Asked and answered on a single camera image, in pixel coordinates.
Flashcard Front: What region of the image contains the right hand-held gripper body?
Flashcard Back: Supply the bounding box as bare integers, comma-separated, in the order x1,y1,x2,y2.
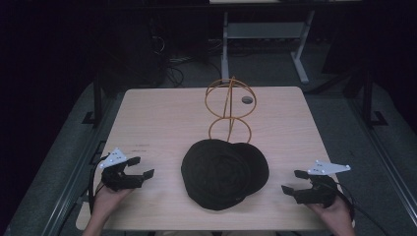
293,159,352,209

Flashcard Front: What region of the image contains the black frame post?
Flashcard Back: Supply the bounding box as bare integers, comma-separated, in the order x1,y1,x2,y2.
360,70,389,130
82,73,104,127

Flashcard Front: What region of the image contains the grey metal desk frame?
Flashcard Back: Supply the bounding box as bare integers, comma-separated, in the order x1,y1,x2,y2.
220,9,317,86

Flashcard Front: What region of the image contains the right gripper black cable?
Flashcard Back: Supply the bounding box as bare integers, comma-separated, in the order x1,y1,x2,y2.
323,181,389,236

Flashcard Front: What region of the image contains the orange wire hat stand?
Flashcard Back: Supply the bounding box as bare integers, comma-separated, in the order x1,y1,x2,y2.
205,76,258,145

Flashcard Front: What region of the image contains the tangle of floor cables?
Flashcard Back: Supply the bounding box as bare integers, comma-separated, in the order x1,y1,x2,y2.
150,33,224,89

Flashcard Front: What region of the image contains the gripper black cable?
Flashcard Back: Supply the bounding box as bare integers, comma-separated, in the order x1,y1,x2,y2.
323,181,389,236
88,152,111,215

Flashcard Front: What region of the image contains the person's left hand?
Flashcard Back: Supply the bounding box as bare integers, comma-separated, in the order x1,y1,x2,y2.
92,182,135,215

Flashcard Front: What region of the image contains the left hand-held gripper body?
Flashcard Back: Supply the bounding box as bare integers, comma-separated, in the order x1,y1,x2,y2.
98,147,146,193

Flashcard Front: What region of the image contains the person's right hand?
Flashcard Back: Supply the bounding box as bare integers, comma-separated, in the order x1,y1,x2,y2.
305,194,356,228

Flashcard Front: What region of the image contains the black cap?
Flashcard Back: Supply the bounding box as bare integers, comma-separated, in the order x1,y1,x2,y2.
180,138,270,211

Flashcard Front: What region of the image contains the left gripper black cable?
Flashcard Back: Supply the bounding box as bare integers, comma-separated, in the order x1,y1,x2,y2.
88,152,111,215

